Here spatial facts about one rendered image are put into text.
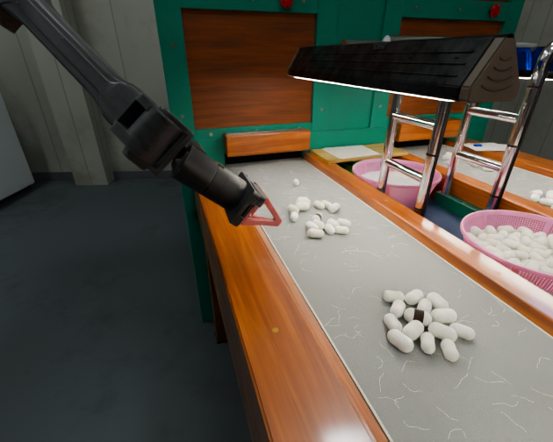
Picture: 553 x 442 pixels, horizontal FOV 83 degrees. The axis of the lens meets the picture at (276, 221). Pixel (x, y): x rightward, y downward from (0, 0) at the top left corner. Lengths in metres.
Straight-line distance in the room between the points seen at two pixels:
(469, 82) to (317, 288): 0.36
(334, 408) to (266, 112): 0.96
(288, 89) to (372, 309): 0.84
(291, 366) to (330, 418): 0.07
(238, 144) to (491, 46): 0.77
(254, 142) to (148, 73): 2.22
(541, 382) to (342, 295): 0.26
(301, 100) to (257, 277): 0.80
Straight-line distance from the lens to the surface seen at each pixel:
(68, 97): 3.31
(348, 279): 0.58
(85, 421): 1.41
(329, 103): 1.23
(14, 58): 3.68
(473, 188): 1.05
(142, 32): 3.21
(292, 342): 0.43
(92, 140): 3.32
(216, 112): 1.12
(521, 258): 0.79
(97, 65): 0.55
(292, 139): 1.12
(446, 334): 0.50
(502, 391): 0.50
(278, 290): 0.50
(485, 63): 0.46
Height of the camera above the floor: 1.09
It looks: 28 degrees down
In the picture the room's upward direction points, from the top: straight up
